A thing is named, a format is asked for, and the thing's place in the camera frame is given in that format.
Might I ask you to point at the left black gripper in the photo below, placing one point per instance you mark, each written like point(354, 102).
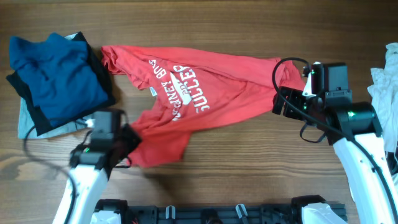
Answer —
point(135, 139)

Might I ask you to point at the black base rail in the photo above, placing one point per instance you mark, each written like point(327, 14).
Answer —
point(261, 214)

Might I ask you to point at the blue folded shirt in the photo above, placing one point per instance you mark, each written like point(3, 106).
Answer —
point(61, 81)

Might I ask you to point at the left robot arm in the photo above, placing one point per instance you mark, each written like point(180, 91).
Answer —
point(91, 164)

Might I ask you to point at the grey folded shirt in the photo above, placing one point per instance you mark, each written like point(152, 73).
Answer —
point(26, 124)

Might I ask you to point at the red soccer t-shirt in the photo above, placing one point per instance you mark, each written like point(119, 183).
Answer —
point(195, 90)

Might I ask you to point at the black folded shirt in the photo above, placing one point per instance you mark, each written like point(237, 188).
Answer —
point(99, 71)

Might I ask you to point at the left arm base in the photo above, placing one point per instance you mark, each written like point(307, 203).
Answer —
point(112, 211)

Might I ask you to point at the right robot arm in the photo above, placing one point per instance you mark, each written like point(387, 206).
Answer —
point(353, 129)

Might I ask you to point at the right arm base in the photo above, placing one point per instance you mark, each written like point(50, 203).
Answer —
point(314, 209)

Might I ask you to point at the white crumpled clothes pile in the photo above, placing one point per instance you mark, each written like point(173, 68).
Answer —
point(384, 97)

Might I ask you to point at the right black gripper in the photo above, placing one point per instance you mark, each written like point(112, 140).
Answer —
point(293, 95)

